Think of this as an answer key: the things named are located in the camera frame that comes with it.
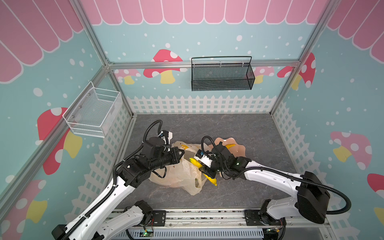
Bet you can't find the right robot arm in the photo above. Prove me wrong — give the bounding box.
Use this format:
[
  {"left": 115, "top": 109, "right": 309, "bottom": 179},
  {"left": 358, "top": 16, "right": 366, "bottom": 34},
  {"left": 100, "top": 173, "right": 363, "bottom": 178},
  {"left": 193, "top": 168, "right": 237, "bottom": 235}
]
[{"left": 194, "top": 136, "right": 352, "bottom": 226}]

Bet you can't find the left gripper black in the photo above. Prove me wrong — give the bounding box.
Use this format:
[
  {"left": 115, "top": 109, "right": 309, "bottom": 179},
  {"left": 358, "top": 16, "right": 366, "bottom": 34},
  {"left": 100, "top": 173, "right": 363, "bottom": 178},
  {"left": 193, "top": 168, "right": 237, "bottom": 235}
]
[{"left": 150, "top": 146, "right": 185, "bottom": 171}]

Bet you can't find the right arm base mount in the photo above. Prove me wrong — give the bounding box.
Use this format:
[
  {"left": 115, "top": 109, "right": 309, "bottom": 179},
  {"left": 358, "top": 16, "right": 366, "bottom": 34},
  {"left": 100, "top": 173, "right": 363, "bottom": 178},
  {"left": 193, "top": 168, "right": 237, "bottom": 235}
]
[{"left": 244, "top": 209, "right": 283, "bottom": 227}]

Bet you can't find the small yellow-green banana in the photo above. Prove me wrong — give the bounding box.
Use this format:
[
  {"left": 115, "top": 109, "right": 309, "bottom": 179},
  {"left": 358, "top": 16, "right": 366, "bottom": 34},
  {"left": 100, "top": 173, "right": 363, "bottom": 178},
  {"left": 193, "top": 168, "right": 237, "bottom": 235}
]
[{"left": 189, "top": 158, "right": 218, "bottom": 186}]

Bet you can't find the pink wavy fruit plate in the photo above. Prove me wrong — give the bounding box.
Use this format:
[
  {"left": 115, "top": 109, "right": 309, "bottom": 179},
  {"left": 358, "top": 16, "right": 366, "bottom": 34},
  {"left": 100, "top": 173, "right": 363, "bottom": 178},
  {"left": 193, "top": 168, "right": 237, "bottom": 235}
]
[{"left": 215, "top": 138, "right": 246, "bottom": 157}]

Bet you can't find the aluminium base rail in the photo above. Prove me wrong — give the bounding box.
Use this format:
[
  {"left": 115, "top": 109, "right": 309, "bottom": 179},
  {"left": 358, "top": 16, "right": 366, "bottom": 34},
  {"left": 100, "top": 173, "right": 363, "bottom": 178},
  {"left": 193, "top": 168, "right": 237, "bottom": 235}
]
[{"left": 107, "top": 208, "right": 335, "bottom": 240}]

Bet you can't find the white wire mesh basket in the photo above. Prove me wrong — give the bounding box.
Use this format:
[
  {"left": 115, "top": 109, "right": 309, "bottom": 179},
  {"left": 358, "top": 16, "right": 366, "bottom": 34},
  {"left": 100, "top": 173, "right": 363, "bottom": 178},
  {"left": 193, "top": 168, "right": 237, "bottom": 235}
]
[{"left": 63, "top": 82, "right": 123, "bottom": 138}]

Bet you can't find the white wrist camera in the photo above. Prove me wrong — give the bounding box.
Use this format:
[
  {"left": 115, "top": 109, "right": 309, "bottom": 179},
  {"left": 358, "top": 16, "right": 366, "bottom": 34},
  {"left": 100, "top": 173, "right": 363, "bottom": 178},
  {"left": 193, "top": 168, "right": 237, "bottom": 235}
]
[
  {"left": 194, "top": 150, "right": 216, "bottom": 168},
  {"left": 158, "top": 130, "right": 173, "bottom": 148}
]

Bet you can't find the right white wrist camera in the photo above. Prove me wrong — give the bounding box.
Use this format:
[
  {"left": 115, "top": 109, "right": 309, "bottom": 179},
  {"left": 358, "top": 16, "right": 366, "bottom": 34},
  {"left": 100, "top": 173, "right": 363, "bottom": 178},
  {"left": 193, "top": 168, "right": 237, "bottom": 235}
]
[{"left": 194, "top": 150, "right": 216, "bottom": 168}]

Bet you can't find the large yellow banana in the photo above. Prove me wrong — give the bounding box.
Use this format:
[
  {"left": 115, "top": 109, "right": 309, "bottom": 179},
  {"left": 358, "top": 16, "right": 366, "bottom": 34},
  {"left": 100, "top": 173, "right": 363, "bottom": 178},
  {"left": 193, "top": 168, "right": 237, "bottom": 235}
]
[{"left": 226, "top": 144, "right": 236, "bottom": 149}]

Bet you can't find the banana print plastic bag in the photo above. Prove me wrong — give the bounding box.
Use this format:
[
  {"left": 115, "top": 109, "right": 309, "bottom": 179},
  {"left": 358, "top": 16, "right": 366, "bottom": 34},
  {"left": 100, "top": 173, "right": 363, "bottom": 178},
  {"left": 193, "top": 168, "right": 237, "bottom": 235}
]
[{"left": 149, "top": 141, "right": 218, "bottom": 196}]

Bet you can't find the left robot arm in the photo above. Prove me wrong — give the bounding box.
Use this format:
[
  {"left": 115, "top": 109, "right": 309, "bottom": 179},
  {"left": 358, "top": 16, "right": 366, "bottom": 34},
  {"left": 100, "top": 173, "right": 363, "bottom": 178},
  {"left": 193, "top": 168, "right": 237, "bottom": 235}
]
[{"left": 52, "top": 120, "right": 185, "bottom": 240}]

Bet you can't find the black wire mesh basket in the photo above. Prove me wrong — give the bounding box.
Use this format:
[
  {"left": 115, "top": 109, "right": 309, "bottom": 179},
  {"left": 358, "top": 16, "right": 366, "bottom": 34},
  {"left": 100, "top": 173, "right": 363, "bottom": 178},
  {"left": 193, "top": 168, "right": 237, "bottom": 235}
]
[{"left": 191, "top": 56, "right": 256, "bottom": 92}]

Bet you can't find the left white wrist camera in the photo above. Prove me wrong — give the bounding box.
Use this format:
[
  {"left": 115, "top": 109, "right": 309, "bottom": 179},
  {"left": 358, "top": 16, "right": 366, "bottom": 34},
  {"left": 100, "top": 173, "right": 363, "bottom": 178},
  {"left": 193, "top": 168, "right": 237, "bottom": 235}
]
[{"left": 158, "top": 130, "right": 173, "bottom": 148}]

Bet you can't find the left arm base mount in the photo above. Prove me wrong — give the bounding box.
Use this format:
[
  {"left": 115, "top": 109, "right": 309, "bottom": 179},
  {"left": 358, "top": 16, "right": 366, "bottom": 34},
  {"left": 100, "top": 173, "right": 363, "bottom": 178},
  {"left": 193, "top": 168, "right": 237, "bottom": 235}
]
[{"left": 143, "top": 210, "right": 167, "bottom": 227}]

